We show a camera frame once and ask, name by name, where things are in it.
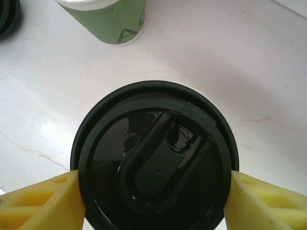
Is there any stack of green paper cups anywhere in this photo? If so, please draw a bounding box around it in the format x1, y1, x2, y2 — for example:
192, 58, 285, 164
55, 0, 147, 47

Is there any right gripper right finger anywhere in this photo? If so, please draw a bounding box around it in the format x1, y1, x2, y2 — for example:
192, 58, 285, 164
224, 169, 307, 230

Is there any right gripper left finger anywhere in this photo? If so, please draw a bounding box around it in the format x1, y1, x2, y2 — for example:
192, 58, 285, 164
0, 169, 86, 230

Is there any black plastic cup lid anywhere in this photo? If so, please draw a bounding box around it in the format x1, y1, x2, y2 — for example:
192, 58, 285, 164
70, 80, 240, 230

